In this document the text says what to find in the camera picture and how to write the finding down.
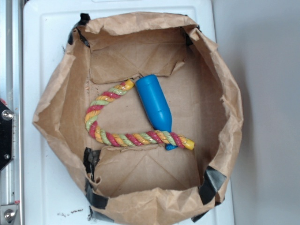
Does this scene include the black bracket with bolt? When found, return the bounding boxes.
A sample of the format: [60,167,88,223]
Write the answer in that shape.
[0,99,14,172]

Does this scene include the silver corner bracket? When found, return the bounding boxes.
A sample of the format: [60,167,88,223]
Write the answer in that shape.
[0,204,20,225]

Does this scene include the multicolored twisted rope toy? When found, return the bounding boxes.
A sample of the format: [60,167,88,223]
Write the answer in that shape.
[84,79,195,150]

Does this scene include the brown paper bag bin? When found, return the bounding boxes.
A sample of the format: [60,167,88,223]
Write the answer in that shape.
[33,12,243,225]

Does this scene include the blue plastic bottle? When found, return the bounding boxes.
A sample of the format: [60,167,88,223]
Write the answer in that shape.
[135,74,178,152]

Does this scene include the aluminium frame rail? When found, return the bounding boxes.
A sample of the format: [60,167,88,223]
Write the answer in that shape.
[0,0,24,225]

